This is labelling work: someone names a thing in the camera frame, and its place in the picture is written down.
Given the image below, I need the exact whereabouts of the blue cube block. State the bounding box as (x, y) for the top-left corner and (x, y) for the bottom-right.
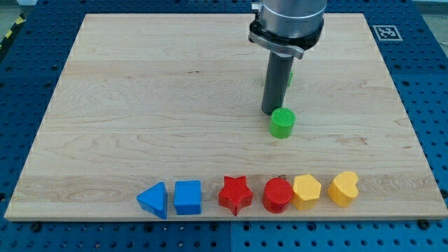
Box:
(174, 181), (202, 215)

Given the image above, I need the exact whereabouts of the yellow heart block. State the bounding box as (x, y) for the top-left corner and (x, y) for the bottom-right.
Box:
(328, 171), (359, 208)

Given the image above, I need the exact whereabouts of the blue triangle block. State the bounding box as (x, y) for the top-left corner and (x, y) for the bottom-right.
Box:
(136, 182), (168, 220)

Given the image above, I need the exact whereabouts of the green block behind tool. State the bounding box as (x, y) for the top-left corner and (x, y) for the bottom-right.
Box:
(287, 72), (294, 87)

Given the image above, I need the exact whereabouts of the white fiducial marker tag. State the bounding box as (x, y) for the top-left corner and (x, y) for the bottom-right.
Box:
(372, 24), (403, 41)

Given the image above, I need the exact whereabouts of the red star block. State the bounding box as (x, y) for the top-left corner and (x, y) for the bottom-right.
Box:
(218, 176), (253, 216)

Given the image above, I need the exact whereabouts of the red circle block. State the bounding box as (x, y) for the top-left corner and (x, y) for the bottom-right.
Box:
(262, 178), (293, 214)

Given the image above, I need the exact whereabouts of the green circle block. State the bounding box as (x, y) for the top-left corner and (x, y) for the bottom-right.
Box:
(269, 107), (296, 139)

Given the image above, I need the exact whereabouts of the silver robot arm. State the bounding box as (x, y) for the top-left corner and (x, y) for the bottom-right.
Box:
(248, 0), (327, 59)

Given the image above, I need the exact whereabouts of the wooden board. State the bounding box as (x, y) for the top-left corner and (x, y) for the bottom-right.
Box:
(5, 13), (447, 222)

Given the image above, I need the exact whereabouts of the yellow hexagon block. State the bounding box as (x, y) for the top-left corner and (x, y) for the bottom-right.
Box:
(291, 174), (322, 211)

